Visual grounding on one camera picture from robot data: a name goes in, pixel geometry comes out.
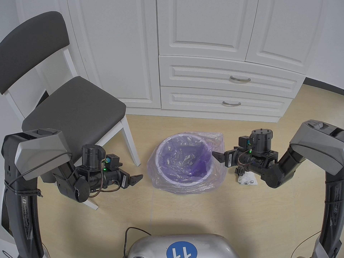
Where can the white chair with grey pads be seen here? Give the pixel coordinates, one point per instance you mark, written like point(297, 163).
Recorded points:
point(75, 109)

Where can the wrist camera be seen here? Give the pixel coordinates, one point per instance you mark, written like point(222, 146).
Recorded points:
point(113, 162)
point(244, 142)

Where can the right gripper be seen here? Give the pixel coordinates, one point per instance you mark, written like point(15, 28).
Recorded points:
point(236, 158)

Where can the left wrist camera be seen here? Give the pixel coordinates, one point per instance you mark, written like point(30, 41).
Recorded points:
point(113, 162)

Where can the white wardrobe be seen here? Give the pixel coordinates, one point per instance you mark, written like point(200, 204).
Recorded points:
point(204, 23)

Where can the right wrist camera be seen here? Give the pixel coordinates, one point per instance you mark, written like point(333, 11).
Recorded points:
point(244, 142)

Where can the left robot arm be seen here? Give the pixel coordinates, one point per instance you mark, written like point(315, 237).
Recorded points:
point(40, 149)

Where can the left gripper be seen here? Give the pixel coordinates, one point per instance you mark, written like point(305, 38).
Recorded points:
point(118, 179)

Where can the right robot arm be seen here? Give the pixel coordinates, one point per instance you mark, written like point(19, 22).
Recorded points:
point(314, 141)

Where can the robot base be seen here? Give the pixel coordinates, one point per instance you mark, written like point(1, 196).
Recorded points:
point(182, 244)

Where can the white printed wrapper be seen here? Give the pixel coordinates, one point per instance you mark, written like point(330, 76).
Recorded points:
point(248, 180)

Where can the purple plastic bag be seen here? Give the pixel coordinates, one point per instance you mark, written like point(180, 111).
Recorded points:
point(215, 144)

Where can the white trash bin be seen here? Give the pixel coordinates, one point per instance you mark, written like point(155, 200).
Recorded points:
point(161, 154)

